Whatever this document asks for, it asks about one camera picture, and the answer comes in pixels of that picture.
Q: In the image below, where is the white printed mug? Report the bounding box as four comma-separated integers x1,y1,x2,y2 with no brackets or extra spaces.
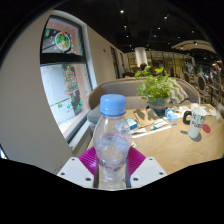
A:
182,105,208,140

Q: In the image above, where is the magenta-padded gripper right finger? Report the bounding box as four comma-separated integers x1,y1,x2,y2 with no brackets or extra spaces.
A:
125,146,168,190

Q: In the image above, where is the blue and white box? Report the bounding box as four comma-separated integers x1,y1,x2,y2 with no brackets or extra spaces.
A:
125,117,139,131

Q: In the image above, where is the group of grey-backed chairs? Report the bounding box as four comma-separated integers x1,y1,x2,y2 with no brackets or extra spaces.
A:
181,69,224,108

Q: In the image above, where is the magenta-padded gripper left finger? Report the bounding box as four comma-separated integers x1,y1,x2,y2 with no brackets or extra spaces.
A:
57,146,100,190

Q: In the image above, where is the group of ceiling spotlights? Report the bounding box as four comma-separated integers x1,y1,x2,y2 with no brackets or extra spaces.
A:
118,8,201,46

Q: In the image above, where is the grey white chevron cushion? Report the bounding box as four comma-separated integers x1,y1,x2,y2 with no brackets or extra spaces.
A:
169,79,189,105

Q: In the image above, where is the person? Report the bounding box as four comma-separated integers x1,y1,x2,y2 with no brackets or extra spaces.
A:
139,62,149,73

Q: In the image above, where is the green potted plant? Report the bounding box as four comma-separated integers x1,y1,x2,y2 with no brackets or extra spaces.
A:
134,65,181,116

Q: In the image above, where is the flat round red coaster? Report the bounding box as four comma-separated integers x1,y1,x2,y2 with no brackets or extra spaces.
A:
201,123,212,134

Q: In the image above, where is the grey curved sofa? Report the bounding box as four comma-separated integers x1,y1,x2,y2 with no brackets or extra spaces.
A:
86,76,202,125

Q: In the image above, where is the clear blue-capped water bottle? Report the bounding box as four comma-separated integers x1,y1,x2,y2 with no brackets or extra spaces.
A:
92,93,133,191

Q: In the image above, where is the white tube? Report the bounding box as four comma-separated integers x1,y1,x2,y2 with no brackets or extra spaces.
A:
149,119,169,132

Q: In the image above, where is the dark-framed decorated window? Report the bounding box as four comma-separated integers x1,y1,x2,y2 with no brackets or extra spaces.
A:
39,15,94,143

